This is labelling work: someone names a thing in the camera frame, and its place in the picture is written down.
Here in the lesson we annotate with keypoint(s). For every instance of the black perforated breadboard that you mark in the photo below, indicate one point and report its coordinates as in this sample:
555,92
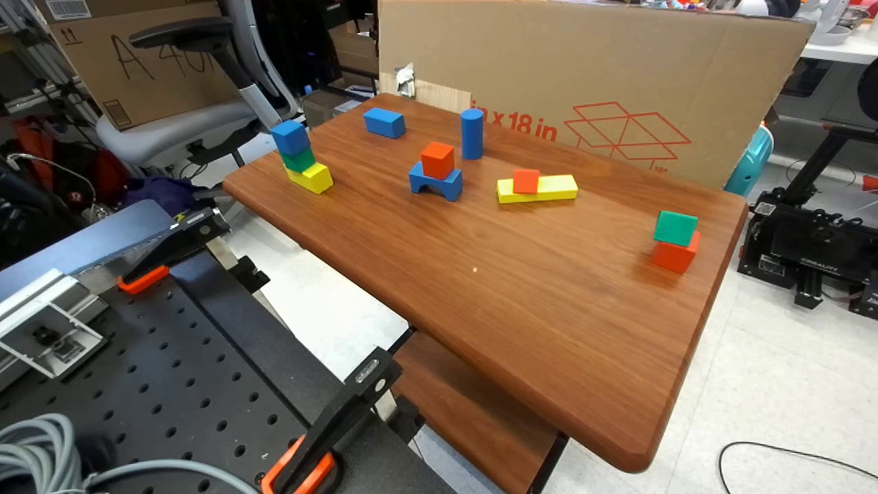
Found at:
173,386

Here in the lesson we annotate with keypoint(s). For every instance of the dark green cube block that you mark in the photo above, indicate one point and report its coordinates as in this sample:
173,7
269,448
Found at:
300,163

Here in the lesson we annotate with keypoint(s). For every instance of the grey office chair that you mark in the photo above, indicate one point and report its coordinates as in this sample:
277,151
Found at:
182,128

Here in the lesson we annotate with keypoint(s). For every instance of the light green cube block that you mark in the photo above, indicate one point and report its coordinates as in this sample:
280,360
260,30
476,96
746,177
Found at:
676,228

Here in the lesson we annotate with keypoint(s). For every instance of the cardboard box with marker writing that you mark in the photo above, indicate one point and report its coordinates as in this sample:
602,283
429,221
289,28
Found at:
138,77

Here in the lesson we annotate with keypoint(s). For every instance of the black equipment on floor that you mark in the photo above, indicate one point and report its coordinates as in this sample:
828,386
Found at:
804,242

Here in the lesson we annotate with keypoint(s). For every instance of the orange block under green cube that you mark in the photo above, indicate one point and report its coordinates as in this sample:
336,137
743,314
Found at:
676,260

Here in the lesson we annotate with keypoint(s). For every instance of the yellow short block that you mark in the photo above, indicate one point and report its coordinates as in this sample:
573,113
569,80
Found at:
312,180

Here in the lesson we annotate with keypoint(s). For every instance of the small orange cube block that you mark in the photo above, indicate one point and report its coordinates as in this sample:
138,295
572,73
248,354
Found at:
524,183

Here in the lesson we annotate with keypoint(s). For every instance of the blue grey metal panel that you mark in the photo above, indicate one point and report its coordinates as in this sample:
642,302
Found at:
83,242

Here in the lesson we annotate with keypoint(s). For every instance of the blue cylindrical block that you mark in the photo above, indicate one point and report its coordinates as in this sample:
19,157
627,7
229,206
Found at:
473,137

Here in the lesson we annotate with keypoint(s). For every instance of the wooden table lower shelf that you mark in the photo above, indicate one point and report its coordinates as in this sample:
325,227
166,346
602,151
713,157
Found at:
476,415

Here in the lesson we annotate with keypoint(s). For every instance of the purple cloth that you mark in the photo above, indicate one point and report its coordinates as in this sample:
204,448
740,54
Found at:
159,192

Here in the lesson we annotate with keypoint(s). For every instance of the blue cube block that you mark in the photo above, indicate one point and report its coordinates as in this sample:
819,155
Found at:
292,137

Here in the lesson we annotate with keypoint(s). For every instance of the blue arch block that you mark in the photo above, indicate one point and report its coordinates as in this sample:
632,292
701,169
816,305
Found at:
447,187

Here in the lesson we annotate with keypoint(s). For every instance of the large cardboard panel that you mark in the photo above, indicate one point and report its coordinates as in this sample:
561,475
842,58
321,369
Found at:
621,63

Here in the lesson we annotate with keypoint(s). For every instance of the aluminium bracket plate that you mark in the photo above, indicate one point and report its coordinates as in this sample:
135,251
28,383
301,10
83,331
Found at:
49,334

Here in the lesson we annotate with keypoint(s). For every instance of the yellow long flat block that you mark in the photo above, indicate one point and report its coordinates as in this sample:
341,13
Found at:
558,187

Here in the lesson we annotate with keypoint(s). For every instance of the teal plastic object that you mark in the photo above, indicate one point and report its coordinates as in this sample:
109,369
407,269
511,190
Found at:
750,161

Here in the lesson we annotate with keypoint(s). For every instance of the blue rectangular block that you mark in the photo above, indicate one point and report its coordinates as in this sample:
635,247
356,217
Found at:
385,125

